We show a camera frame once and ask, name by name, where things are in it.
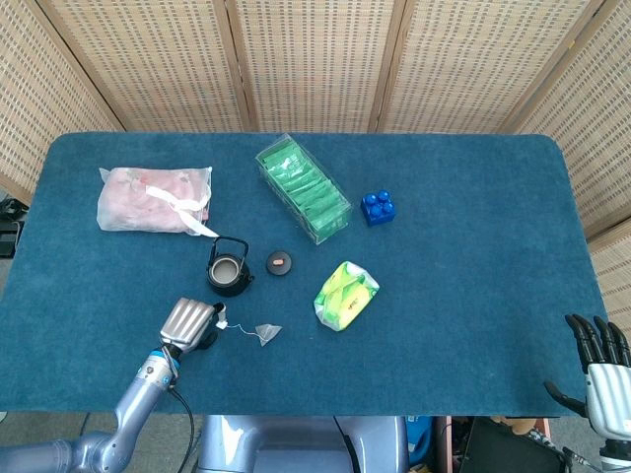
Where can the green yellow tissue pack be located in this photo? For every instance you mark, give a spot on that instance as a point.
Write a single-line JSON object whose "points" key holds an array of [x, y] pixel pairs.
{"points": [[345, 300]]}

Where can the clear box of green sachets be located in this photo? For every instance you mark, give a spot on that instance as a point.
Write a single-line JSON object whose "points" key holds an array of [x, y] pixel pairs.
{"points": [[310, 197]]}

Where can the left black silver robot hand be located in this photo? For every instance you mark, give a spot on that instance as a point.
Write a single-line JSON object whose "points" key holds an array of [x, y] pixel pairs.
{"points": [[185, 322]]}

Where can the black equipment on floor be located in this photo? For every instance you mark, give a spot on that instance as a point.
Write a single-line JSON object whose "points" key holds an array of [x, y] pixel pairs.
{"points": [[7, 241]]}

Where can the grey-blue robot torso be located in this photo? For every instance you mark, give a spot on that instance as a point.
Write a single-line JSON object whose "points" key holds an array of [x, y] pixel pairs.
{"points": [[296, 443]]}

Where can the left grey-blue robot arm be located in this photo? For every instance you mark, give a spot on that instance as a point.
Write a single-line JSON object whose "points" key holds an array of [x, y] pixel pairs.
{"points": [[133, 404]]}

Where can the blue box under table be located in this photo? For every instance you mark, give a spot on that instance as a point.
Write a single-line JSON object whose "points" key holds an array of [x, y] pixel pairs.
{"points": [[419, 438]]}

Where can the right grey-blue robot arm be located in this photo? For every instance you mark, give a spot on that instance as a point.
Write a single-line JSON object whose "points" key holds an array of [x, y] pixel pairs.
{"points": [[616, 458]]}

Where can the blue table carpet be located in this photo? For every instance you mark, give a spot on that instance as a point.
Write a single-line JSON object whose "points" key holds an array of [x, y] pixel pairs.
{"points": [[443, 295]]}

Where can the pyramid tea bag with tag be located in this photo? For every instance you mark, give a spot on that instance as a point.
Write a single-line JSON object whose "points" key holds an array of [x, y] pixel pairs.
{"points": [[268, 334]]}

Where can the blue building block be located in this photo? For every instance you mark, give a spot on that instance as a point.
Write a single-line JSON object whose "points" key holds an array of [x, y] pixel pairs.
{"points": [[378, 214]]}

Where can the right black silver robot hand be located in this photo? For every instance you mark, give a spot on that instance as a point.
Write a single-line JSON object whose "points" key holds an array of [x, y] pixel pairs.
{"points": [[609, 394]]}

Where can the black case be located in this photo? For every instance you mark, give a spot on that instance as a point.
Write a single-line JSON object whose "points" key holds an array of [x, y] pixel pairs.
{"points": [[503, 448]]}

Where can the woven folding screen panel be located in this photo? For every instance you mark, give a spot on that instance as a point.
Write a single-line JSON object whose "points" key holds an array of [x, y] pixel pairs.
{"points": [[613, 276], [29, 98], [483, 64], [591, 123], [148, 64], [315, 64]]}

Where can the black teapot lid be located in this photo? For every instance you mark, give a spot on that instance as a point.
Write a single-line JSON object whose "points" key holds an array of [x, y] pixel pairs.
{"points": [[276, 269]]}

